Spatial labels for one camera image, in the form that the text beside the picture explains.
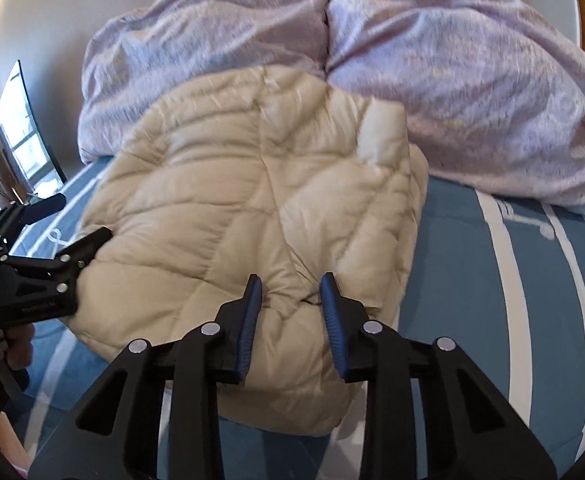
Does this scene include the dark framed window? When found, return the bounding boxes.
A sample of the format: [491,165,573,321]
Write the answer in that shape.
[0,60,68,192]

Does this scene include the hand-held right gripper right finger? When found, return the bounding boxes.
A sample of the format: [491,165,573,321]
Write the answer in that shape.
[320,272,558,480]

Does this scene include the person's left hand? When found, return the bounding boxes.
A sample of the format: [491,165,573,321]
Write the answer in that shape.
[0,322,36,372]

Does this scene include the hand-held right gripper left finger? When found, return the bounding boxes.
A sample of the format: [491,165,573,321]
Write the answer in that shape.
[26,274,264,480]

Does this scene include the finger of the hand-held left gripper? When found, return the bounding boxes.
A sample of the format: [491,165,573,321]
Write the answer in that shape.
[1,226,114,294]
[0,193,67,250]

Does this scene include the beige quilted down jacket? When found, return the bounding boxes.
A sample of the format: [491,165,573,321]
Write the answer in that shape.
[70,65,430,437]

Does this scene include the blue white-striped bed sheet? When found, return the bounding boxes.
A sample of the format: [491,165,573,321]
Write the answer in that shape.
[8,157,585,480]

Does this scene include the lilac crumpled duvet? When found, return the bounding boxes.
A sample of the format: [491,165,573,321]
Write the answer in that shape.
[77,0,585,233]

